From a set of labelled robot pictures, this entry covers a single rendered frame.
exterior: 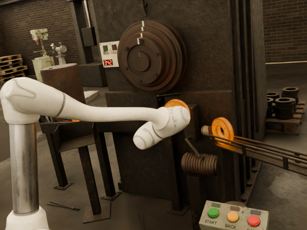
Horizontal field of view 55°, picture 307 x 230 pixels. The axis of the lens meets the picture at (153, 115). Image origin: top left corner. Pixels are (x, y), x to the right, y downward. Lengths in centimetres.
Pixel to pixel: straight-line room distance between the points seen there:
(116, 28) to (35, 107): 122
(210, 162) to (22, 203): 102
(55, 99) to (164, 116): 44
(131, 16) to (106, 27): 23
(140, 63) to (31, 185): 94
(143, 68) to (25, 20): 1052
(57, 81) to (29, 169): 340
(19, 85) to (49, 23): 1023
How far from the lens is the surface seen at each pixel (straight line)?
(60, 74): 459
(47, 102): 108
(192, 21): 190
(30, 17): 1193
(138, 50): 182
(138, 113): 119
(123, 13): 213
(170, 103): 165
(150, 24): 185
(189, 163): 180
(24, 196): 132
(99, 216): 236
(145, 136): 132
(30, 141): 127
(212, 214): 120
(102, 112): 118
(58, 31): 1102
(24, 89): 107
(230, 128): 161
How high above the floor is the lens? 133
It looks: 17 degrees down
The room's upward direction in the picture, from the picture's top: 8 degrees counter-clockwise
